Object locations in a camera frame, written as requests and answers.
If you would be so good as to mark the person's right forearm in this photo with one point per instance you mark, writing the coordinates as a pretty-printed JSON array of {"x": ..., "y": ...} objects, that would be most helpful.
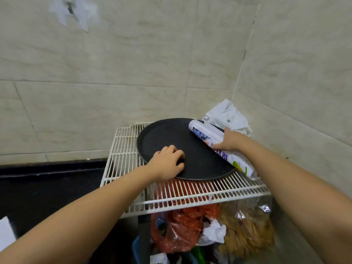
[{"x": 297, "y": 195}]

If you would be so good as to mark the white crumpled cloth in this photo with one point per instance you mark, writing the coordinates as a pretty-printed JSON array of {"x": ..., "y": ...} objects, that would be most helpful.
[{"x": 227, "y": 114}]

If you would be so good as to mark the person's left middle finger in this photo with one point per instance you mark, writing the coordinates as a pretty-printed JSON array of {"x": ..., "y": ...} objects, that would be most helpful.
[{"x": 172, "y": 149}]

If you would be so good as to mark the person's left little finger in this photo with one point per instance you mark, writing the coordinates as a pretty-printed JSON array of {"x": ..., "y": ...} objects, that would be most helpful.
[{"x": 156, "y": 155}]

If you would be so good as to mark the red plastic bag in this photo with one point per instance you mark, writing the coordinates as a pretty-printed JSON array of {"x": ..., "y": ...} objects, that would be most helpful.
[{"x": 181, "y": 225}]

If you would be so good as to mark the printed white plastic roll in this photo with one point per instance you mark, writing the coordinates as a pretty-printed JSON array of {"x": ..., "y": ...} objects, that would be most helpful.
[{"x": 205, "y": 133}]

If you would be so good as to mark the black round tray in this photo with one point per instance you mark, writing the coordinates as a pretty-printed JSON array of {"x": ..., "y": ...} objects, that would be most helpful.
[{"x": 167, "y": 134}]

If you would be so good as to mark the person's right hand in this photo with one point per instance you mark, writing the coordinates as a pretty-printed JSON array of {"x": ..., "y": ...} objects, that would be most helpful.
[{"x": 232, "y": 140}]

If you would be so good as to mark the white tape remnants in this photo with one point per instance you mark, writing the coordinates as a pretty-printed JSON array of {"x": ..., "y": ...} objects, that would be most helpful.
[{"x": 82, "y": 12}]

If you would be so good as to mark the person's left forearm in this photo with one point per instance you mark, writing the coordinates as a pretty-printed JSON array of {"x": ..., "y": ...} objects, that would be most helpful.
[{"x": 82, "y": 214}]

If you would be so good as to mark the green bottle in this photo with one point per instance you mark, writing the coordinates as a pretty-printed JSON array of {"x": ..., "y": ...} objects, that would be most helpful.
[{"x": 198, "y": 255}]

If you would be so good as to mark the blue plastic bag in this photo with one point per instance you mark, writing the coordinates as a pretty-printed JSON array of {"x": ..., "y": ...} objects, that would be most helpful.
[{"x": 136, "y": 248}]

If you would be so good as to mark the person's left hand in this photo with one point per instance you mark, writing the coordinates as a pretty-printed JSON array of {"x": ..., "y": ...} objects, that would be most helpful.
[{"x": 163, "y": 166}]

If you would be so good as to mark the small white plastic bag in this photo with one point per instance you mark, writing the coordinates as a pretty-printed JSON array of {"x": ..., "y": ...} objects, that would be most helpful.
[{"x": 159, "y": 258}]

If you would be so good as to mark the person's right thumb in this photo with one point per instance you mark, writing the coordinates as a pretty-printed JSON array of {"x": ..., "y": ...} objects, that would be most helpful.
[{"x": 219, "y": 146}]

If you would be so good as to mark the white crumpled plastic bag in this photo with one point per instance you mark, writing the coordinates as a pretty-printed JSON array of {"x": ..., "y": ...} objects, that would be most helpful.
[{"x": 216, "y": 232}]

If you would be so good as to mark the person's left thumb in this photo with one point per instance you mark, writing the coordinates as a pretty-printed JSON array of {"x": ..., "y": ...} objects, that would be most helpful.
[{"x": 180, "y": 167}]

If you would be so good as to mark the white flat sheet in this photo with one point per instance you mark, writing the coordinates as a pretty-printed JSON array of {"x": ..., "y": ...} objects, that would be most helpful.
[{"x": 5, "y": 233}]

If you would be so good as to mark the clear bag of yellow strips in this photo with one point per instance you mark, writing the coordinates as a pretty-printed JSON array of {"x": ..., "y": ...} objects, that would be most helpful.
[{"x": 247, "y": 230}]

